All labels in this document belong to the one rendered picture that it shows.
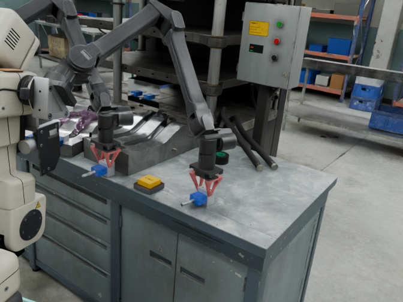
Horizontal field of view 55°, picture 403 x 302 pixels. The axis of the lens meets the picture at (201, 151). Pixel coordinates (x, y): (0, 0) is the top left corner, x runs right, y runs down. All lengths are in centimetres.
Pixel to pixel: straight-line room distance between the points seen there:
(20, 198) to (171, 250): 56
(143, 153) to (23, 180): 47
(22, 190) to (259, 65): 131
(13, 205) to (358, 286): 192
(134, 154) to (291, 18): 101
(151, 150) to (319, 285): 133
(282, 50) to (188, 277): 117
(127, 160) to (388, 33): 643
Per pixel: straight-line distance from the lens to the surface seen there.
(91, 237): 185
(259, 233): 123
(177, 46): 136
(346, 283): 251
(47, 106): 111
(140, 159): 153
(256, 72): 208
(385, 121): 487
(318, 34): 816
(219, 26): 204
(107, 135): 144
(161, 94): 240
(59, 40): 780
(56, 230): 205
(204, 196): 130
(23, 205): 134
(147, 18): 138
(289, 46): 200
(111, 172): 151
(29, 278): 235
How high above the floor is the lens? 144
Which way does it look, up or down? 21 degrees down
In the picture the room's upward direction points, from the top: 5 degrees clockwise
